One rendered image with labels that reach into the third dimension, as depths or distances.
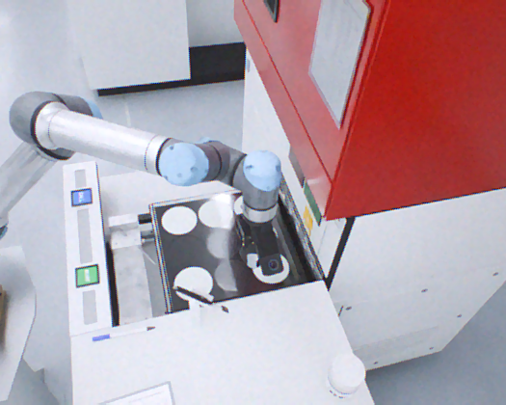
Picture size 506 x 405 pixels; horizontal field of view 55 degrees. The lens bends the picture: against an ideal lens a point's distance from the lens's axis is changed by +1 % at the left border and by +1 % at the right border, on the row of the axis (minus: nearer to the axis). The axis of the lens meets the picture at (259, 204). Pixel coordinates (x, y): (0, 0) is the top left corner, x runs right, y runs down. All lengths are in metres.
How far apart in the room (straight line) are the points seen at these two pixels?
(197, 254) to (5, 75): 2.53
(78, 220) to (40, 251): 1.19
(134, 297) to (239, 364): 0.35
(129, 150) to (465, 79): 0.59
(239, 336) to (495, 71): 0.76
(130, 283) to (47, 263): 1.22
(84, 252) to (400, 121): 0.86
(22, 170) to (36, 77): 2.34
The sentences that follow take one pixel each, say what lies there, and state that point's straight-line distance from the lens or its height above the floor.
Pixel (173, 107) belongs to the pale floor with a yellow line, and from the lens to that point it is 3.18.
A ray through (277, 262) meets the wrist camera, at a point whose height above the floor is 1.15.
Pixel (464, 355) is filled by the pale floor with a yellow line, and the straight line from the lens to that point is 2.44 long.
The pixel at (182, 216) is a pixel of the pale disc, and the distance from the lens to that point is 1.44.
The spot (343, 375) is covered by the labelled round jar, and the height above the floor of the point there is 1.06.
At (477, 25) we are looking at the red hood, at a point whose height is 1.67.
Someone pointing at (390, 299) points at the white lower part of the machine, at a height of 0.75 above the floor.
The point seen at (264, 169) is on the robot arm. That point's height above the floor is 1.37.
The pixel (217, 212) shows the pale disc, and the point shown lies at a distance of 1.44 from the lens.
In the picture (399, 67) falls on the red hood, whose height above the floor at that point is 1.61.
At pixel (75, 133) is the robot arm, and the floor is 1.39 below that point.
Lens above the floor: 2.04
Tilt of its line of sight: 51 degrees down
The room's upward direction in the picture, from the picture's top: 6 degrees clockwise
